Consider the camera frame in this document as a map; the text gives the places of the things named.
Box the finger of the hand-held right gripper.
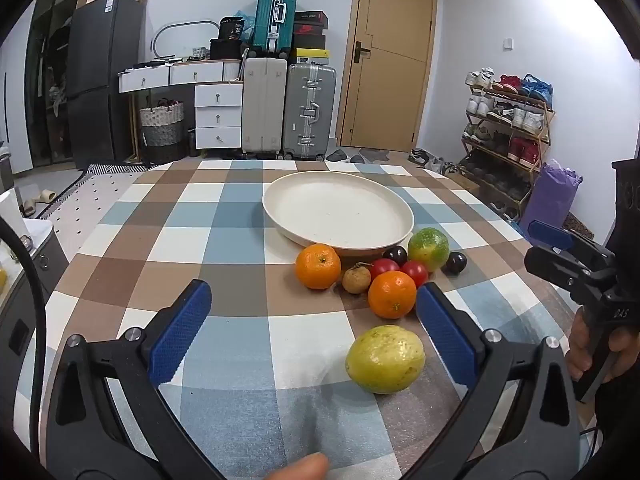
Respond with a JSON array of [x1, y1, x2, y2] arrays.
[[524, 245, 619, 306], [529, 220, 617, 268]]

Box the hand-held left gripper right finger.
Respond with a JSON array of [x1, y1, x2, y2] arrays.
[[400, 282, 583, 480]]

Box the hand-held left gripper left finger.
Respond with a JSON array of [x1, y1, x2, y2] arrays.
[[45, 279, 227, 480]]

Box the orange mandarin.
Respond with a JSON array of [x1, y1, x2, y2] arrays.
[[368, 270, 418, 320], [295, 243, 342, 291]]

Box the red tomato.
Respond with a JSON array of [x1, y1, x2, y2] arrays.
[[400, 260, 430, 287], [369, 258, 401, 280]]

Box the yellow guava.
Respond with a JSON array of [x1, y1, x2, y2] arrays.
[[345, 325, 427, 395]]

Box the brown kiwi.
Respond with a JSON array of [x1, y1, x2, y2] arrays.
[[342, 263, 373, 295]]

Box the white oval plate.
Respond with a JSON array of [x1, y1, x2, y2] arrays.
[[262, 171, 416, 252]]

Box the person's right forearm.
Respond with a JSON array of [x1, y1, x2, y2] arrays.
[[592, 377, 640, 480]]

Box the person's right hand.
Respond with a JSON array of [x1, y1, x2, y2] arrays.
[[565, 310, 640, 385]]

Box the person's left hand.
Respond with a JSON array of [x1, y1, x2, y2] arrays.
[[262, 452, 331, 480]]

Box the brown mat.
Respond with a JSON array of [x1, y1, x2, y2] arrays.
[[565, 212, 596, 241]]

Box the purple bag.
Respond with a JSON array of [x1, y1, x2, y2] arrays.
[[520, 160, 583, 233]]

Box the checked tablecloth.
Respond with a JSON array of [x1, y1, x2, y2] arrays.
[[15, 159, 601, 480]]

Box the wooden shoe rack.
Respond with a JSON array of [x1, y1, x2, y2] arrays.
[[457, 67, 556, 221]]

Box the rows of shoes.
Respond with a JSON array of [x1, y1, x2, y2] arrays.
[[460, 67, 555, 211]]

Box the pile of floor shoes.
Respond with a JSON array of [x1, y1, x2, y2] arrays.
[[407, 147, 460, 177]]

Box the patterned rug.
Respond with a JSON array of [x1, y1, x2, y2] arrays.
[[37, 162, 153, 233]]

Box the pair of beige slippers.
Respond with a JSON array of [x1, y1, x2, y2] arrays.
[[22, 187, 58, 218]]

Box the wicker laundry basket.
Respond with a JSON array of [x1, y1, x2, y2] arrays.
[[139, 99, 186, 162]]

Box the white cylinder appliance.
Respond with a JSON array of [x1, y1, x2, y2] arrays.
[[0, 187, 26, 221]]

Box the wooden door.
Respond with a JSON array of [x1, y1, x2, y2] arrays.
[[336, 0, 439, 153]]

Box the white drawer desk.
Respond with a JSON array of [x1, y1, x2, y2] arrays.
[[118, 58, 244, 150]]

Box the beige suitcase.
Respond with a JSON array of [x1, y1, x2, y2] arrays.
[[241, 57, 288, 156]]

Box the grey suitcase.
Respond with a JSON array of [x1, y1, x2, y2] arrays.
[[283, 63, 337, 162]]

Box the black refrigerator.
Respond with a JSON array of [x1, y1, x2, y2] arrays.
[[66, 0, 147, 170]]

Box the black storage box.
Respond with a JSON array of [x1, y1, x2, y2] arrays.
[[209, 38, 243, 60]]

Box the yellow black box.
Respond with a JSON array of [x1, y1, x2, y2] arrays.
[[295, 48, 331, 66]]

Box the dark glass wardrobe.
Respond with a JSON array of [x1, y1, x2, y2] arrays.
[[25, 0, 88, 166]]

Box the grey oval hoop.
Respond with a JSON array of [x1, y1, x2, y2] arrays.
[[152, 21, 221, 61]]

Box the black bucket bag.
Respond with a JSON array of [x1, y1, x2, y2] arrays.
[[218, 16, 246, 41]]

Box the blue plastic bag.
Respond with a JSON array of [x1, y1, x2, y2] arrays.
[[235, 10, 256, 41]]

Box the teal suitcase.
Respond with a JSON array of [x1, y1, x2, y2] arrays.
[[251, 0, 299, 57]]

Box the black cable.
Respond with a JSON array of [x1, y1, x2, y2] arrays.
[[0, 217, 48, 466]]

